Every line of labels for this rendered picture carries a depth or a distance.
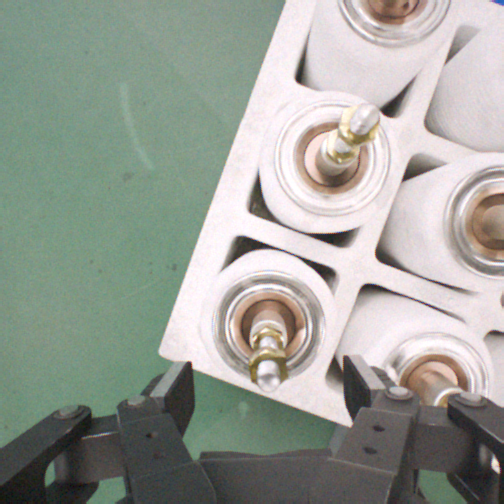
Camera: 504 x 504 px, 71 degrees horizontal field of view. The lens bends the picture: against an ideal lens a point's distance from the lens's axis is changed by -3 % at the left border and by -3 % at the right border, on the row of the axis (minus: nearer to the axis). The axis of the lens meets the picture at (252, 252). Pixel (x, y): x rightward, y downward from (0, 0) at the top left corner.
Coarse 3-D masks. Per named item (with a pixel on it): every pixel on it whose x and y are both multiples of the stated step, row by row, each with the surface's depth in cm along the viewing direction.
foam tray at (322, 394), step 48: (288, 0) 30; (480, 0) 30; (288, 48) 30; (288, 96) 31; (240, 144) 31; (432, 144) 30; (240, 192) 31; (240, 240) 42; (288, 240) 31; (336, 240) 40; (192, 288) 32; (336, 288) 32; (432, 288) 31; (192, 336) 32; (480, 336) 31; (240, 384) 32; (336, 384) 34
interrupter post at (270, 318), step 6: (264, 312) 24; (270, 312) 24; (276, 312) 24; (258, 318) 23; (264, 318) 22; (270, 318) 22; (276, 318) 23; (282, 318) 24; (252, 324) 23; (258, 324) 22; (264, 324) 21; (270, 324) 21; (276, 324) 21; (282, 324) 22; (252, 330) 22; (282, 330) 21
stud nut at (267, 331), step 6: (258, 330) 21; (264, 330) 20; (270, 330) 20; (276, 330) 21; (252, 336) 21; (258, 336) 20; (264, 336) 20; (270, 336) 20; (276, 336) 20; (282, 336) 20; (252, 342) 20; (258, 342) 20; (282, 342) 20; (258, 348) 20; (282, 348) 20
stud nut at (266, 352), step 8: (256, 352) 17; (264, 352) 16; (272, 352) 16; (280, 352) 17; (248, 360) 17; (256, 360) 16; (264, 360) 16; (272, 360) 16; (280, 360) 16; (256, 368) 16; (280, 368) 16; (256, 376) 16; (280, 376) 16; (256, 384) 16; (280, 384) 16
